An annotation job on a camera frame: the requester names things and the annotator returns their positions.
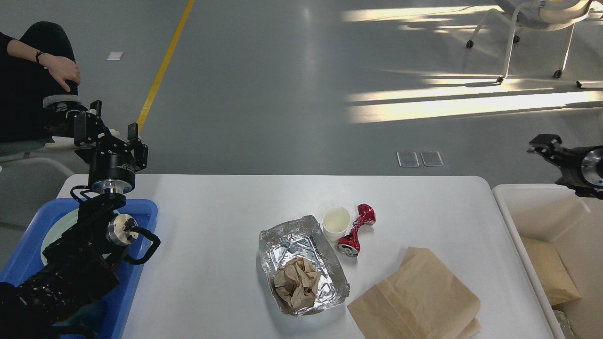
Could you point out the light green plate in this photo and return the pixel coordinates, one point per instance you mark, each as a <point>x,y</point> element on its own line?
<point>55,232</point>

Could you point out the white plastic bin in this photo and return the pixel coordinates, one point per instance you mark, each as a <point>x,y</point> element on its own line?
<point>553,213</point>

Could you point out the brown paper bag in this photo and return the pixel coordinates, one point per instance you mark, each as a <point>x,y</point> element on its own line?
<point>554,279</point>
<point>422,299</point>

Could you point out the blue plastic tray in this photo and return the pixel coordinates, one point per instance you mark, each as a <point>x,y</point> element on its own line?
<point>26,259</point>

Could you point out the crushed red soda can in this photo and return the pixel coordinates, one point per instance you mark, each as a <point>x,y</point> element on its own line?
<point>349,245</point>

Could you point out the white chair on castors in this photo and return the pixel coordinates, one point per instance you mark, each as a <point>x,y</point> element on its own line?
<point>539,15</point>

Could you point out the aluminium foil tray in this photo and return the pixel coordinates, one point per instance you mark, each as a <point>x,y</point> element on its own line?
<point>303,239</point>

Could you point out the seated person's hand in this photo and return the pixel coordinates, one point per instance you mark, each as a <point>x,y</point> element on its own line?
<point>61,69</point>

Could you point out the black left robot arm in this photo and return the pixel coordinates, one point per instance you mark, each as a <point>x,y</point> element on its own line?
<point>82,264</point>

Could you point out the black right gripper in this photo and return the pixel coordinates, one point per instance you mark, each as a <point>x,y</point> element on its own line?
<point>581,167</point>

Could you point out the black and white shoe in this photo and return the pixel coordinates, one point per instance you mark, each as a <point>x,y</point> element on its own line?
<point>63,113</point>

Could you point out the seated person's black trousers leg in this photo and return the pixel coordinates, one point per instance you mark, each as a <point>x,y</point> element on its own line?
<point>27,88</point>

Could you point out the seated person's forearm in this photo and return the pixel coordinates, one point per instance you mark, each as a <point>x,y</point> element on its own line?
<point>18,49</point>

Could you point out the small white paper cup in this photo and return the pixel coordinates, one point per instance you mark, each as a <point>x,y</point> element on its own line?
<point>335,223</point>

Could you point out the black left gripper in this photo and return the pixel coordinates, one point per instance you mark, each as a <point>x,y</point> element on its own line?
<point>110,170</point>

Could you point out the crumpled brown paper in tray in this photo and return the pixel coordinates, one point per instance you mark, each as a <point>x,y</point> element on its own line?
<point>296,283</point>

